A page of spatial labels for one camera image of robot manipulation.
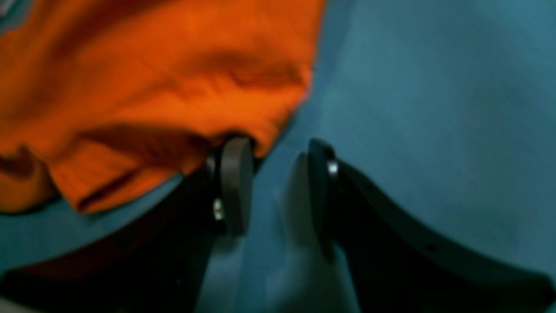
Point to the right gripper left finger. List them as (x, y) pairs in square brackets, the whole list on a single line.
[(156, 263)]

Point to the blue-grey table cloth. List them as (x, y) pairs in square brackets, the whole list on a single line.
[(448, 106)]

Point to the orange t-shirt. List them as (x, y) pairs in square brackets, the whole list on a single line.
[(103, 100)]

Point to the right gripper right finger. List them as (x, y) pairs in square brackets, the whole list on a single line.
[(399, 265)]

